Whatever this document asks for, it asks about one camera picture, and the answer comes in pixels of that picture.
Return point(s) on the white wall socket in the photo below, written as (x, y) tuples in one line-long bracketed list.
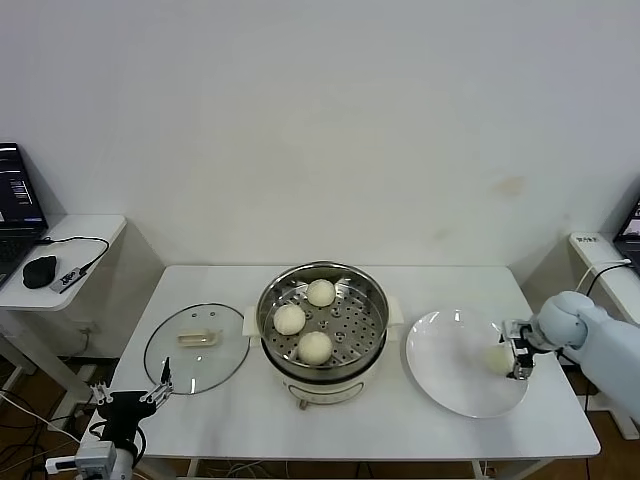
[(86, 329)]

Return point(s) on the black computer mouse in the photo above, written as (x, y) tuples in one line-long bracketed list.
[(39, 271)]

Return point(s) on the dark laptop with video window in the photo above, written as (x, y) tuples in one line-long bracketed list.
[(631, 235)]

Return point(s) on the stainless steel steamer basket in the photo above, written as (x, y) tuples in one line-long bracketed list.
[(355, 330)]

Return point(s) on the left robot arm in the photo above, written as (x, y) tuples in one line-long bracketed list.
[(122, 465)]

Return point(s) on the printed white label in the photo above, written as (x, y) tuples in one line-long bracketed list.
[(587, 238)]

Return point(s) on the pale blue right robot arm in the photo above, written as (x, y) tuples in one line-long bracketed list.
[(595, 345)]

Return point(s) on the cream electric cooking pot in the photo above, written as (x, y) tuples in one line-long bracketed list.
[(320, 387)]

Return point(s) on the silver portable drive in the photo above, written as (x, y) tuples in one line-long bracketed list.
[(66, 280)]

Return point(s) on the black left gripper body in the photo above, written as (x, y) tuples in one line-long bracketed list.
[(125, 412)]

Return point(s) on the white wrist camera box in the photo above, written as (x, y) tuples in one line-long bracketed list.
[(95, 457)]

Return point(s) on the round glass pot lid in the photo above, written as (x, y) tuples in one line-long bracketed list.
[(210, 360)]

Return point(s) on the white side table with label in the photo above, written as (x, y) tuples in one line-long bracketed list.
[(585, 250)]

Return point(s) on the black laptop with dark screen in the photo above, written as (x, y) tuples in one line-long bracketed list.
[(17, 200)]

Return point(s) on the white round plate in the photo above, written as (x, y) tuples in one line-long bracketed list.
[(445, 360)]

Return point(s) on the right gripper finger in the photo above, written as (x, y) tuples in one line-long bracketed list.
[(523, 365), (502, 339)]

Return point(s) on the white side table with mouse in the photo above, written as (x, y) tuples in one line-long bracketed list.
[(85, 230)]

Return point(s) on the white steamed baozi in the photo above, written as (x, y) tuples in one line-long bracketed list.
[(320, 292), (290, 320), (496, 361), (315, 347)]

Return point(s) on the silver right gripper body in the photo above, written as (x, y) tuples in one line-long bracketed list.
[(520, 337)]

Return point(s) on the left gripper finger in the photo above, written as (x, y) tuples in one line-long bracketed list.
[(161, 391), (101, 393)]

